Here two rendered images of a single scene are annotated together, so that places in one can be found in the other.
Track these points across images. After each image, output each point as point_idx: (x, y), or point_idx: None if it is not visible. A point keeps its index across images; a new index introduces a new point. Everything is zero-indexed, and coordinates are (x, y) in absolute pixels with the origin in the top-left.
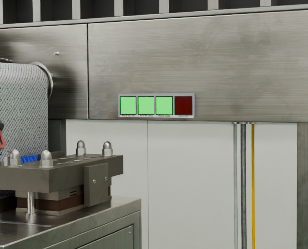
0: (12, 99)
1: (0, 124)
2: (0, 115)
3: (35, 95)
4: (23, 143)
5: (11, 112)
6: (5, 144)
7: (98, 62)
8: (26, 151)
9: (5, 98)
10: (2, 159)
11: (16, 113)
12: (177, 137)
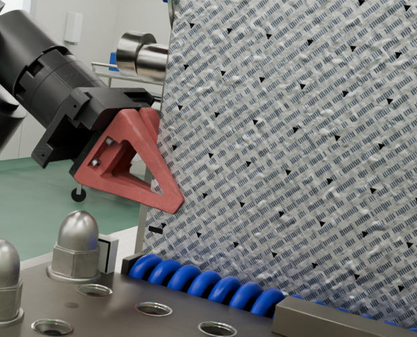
0: (258, 34)
1: (68, 103)
2: (178, 85)
3: None
4: (293, 233)
5: (241, 89)
6: (180, 201)
7: None
8: (302, 273)
9: (216, 26)
10: (164, 251)
11: (270, 97)
12: None
